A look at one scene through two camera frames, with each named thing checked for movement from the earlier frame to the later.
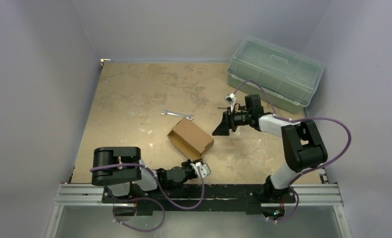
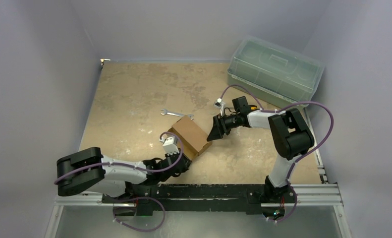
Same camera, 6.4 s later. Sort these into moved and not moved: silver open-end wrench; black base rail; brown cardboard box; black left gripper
Moved: black left gripper
Not moved: silver open-end wrench; brown cardboard box; black base rail
